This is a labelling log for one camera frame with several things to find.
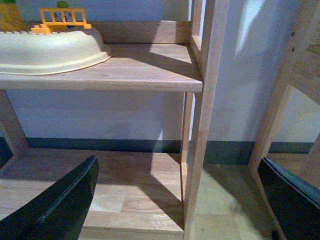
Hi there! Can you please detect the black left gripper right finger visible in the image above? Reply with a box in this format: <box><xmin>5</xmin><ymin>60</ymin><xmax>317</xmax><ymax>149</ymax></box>
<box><xmin>258</xmin><ymin>158</ymin><xmax>320</xmax><ymax>240</ymax></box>

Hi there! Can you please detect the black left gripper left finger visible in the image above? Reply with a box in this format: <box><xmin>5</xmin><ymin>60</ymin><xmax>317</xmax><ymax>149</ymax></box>
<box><xmin>0</xmin><ymin>155</ymin><xmax>99</xmax><ymax>240</ymax></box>

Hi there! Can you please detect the light wooden shelf unit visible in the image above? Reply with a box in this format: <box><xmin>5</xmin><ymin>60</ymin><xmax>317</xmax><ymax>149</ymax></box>
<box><xmin>0</xmin><ymin>0</ymin><xmax>229</xmax><ymax>240</ymax></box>

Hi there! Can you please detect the orange toy fence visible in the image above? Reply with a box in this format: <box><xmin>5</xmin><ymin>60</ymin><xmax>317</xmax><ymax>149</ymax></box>
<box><xmin>31</xmin><ymin>7</ymin><xmax>92</xmax><ymax>34</ymax></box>

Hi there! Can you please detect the yellow toy block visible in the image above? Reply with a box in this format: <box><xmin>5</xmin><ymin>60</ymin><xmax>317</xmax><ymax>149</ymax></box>
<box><xmin>0</xmin><ymin>0</ymin><xmax>27</xmax><ymax>32</ymax></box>

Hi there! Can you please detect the green toy figure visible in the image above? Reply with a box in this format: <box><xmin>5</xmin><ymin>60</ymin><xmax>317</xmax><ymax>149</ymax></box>
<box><xmin>56</xmin><ymin>0</ymin><xmax>69</xmax><ymax>8</ymax></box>

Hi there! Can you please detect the beige toy base plate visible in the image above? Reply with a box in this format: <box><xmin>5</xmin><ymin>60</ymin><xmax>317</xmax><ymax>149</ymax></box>
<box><xmin>0</xmin><ymin>27</ymin><xmax>112</xmax><ymax>75</ymax></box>

